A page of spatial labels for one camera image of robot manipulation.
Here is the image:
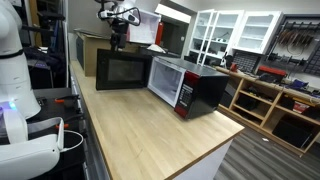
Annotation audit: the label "black and red microwave body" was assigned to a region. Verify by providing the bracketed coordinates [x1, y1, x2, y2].
[147, 56, 229, 119]

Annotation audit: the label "wooden shelving workbench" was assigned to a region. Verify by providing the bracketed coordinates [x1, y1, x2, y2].
[216, 67, 320, 156]

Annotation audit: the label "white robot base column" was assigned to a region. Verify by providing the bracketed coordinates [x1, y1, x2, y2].
[0, 0, 41, 119]

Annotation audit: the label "orange black clamp near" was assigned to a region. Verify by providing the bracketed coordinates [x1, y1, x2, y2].
[54, 114, 84, 131]

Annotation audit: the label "white cabinet left glass doors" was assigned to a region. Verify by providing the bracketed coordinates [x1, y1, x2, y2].
[188, 9, 244, 65]

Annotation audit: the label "white cable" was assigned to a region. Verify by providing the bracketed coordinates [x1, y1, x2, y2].
[59, 129, 85, 154]

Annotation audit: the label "white cabinet right glass door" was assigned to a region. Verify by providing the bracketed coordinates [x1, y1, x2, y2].
[233, 11, 283, 54]

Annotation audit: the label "large cardboard box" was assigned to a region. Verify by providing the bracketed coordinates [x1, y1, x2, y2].
[74, 29, 141, 78]

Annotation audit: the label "orange black clamp far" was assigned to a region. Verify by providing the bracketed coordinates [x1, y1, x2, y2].
[54, 95, 79, 107]

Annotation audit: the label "red toolbox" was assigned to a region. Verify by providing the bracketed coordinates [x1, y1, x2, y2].
[257, 65, 287, 83]

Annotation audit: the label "orange black clamp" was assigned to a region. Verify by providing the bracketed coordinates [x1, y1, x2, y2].
[54, 114, 84, 131]
[54, 95, 79, 107]

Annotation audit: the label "black microwave door red handle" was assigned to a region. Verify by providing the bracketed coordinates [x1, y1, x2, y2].
[96, 49, 152, 90]

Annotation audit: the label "black breadboard plate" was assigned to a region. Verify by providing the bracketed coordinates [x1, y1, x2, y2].
[27, 88, 85, 170]

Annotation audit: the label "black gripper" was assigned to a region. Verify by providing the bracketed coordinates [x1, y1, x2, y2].
[110, 33, 127, 51]

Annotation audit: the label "small parts drawer organiser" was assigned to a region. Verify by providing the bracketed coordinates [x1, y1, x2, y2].
[233, 50, 261, 73]

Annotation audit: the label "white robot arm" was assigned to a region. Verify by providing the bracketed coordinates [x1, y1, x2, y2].
[94, 0, 141, 51]

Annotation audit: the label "clear plastic storage bin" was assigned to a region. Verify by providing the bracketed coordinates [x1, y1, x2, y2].
[127, 9, 161, 44]

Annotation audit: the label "black pegboard tool wall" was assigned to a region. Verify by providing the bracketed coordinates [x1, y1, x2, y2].
[266, 14, 320, 76]

